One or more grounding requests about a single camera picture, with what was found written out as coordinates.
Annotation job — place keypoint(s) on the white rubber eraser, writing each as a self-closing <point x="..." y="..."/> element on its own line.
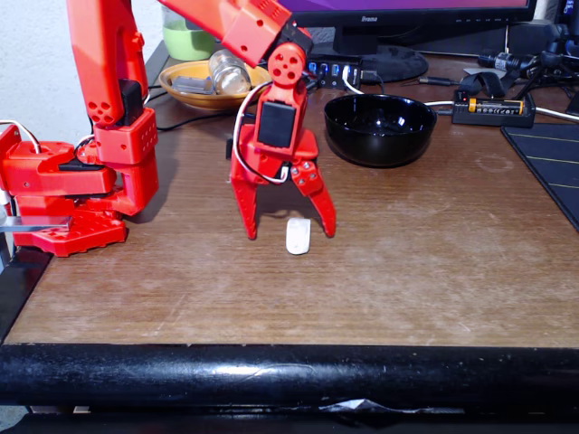
<point x="298" y="237"/>

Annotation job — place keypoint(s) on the clear glass jar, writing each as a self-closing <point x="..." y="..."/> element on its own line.
<point x="228" y="72"/>

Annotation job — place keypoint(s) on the black usb hub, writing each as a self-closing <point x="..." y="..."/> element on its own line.
<point x="337" y="79"/>

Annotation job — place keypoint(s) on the orange ceramic dish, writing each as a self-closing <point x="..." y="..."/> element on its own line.
<point x="203" y="101"/>

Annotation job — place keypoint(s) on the black glossy bowl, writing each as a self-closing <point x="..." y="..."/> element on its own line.
<point x="380" y="144"/>

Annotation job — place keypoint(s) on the small metal tin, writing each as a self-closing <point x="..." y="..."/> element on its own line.
<point x="190" y="86"/>

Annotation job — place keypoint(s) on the green plastic cup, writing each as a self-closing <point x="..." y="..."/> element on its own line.
<point x="185" y="43"/>

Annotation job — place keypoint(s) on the black computer monitor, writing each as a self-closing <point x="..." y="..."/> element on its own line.
<point x="407" y="13"/>

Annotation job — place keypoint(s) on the black padded table edge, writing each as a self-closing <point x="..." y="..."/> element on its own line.
<point x="289" y="375"/>

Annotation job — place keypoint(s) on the black battery charger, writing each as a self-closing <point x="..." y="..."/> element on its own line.
<point x="488" y="118"/>

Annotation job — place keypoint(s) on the yellow and black battery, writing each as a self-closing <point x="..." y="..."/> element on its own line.
<point x="497" y="106"/>

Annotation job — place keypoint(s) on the silver metal clamp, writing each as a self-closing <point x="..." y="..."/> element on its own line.
<point x="36" y="223"/>

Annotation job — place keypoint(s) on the torn silver tape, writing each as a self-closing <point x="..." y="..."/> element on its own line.
<point x="353" y="403"/>

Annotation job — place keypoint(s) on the black flashlight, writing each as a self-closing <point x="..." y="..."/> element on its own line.
<point x="502" y="61"/>

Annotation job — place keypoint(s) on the black mat with yellow lines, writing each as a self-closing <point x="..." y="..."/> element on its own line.
<point x="552" y="163"/>

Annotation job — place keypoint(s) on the black speaker box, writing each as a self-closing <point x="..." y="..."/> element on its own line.
<point x="529" y="38"/>

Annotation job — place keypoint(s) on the black tripod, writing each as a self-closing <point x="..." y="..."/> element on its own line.
<point x="554" y="59"/>

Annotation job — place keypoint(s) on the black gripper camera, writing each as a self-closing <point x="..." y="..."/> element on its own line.
<point x="230" y="149"/>

